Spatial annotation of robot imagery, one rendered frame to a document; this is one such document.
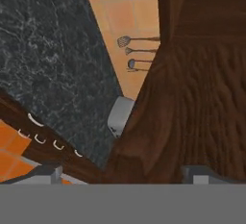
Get hanging metal skimmer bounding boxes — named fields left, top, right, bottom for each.
left=116, top=35, right=160, bottom=49

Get brown wooden cabinet door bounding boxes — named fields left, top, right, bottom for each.
left=101, top=36, right=246, bottom=186

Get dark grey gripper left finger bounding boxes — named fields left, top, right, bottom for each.
left=3, top=164, right=64, bottom=186

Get hanging metal ladle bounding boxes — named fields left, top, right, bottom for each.
left=127, top=58, right=154, bottom=70

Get grey metal toaster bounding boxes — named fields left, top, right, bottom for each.
left=107, top=95, right=135, bottom=139

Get hanging metal whisk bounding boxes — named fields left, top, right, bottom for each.
left=124, top=46, right=159, bottom=56

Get long white cabinet handle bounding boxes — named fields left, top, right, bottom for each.
left=27, top=112, right=45, bottom=128

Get brown wooden base cabinets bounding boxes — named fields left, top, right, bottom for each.
left=0, top=88, right=104, bottom=185

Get hanging metal spatula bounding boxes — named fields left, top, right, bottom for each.
left=126, top=67, right=151, bottom=73

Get brown wooden wall cabinet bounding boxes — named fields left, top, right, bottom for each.
left=156, top=0, right=246, bottom=43

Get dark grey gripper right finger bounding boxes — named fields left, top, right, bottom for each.
left=182, top=164, right=246, bottom=186

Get short white cabinet handle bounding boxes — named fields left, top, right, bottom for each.
left=33, top=133, right=47, bottom=145
left=73, top=148, right=84, bottom=159
left=17, top=128, right=32, bottom=139
left=52, top=138, right=65, bottom=152

